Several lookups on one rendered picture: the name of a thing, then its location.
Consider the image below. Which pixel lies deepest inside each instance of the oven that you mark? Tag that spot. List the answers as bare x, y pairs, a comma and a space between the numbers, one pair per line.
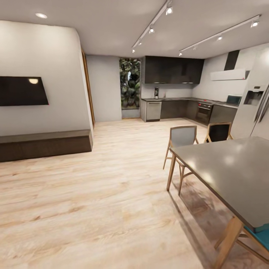
204, 111

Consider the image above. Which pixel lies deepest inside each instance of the dishwasher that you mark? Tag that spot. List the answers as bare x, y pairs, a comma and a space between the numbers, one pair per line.
153, 111

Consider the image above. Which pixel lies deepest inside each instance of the cabinet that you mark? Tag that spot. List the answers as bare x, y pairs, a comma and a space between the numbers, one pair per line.
188, 71
158, 69
38, 145

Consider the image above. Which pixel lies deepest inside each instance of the range hood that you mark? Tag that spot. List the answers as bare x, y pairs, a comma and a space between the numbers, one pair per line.
229, 73

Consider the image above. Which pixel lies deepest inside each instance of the wall mounted tv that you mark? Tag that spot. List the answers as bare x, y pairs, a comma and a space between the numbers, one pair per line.
22, 91

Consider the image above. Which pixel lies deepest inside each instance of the breakfast table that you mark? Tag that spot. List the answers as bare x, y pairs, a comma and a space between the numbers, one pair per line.
236, 171

